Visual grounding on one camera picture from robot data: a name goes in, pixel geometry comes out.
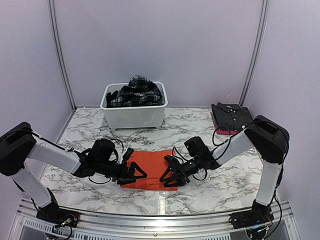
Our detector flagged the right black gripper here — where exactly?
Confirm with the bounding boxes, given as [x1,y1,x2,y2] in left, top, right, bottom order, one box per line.
[160,154,203,187]

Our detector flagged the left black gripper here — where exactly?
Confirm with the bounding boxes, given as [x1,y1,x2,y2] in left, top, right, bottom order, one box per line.
[95,159,147,185]

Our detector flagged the orange t-shirt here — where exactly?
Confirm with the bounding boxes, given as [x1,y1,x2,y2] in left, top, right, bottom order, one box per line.
[121,150,178,191]

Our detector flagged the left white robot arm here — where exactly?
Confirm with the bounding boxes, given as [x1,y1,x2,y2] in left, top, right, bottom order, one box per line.
[0,122,147,223]

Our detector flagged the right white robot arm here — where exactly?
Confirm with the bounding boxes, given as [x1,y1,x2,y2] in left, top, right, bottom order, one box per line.
[159,115,290,224]

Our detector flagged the white plastic laundry bin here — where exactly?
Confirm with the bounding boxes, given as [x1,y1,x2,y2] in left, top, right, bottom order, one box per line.
[100,81,168,131]

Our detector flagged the folded pink garment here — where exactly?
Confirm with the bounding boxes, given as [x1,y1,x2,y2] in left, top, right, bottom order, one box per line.
[215,125,238,136]

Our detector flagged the black white plaid shirt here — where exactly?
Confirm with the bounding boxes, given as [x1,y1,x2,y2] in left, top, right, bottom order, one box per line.
[106,75,163,108]

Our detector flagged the folded dark striped shirt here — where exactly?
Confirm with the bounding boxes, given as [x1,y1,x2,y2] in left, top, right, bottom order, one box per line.
[211,102,253,132]

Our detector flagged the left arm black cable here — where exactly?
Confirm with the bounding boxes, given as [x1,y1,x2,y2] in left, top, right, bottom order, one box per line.
[88,138,126,185]

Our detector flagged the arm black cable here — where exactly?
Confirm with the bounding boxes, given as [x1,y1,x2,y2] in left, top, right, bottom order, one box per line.
[172,126,233,181]
[88,138,126,185]

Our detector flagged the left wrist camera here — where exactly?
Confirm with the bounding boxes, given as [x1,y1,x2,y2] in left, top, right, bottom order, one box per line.
[88,138,119,161]

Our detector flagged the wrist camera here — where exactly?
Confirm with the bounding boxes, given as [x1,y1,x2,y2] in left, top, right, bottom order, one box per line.
[88,138,119,161]
[184,136,210,162]

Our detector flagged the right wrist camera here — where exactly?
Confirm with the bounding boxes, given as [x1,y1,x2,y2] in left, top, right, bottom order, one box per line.
[184,136,210,162]

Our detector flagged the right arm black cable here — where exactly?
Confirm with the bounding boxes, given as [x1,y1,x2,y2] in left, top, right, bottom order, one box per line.
[172,126,233,181]

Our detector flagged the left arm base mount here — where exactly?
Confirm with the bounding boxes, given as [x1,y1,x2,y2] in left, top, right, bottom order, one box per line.
[36,195,80,228]

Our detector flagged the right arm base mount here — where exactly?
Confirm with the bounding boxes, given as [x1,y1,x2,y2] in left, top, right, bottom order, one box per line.
[228,200,274,229]

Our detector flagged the aluminium front frame rail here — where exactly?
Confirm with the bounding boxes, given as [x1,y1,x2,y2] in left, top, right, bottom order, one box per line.
[9,197,301,240]

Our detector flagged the left aluminium wall post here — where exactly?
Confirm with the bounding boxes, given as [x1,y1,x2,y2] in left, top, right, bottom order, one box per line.
[48,0,77,112]

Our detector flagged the aluminium wall post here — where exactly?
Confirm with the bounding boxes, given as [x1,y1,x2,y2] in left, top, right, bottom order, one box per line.
[48,0,77,112]
[238,0,270,107]

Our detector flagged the right aluminium wall post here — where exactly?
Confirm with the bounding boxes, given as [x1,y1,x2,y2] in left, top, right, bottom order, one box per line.
[238,0,270,107]

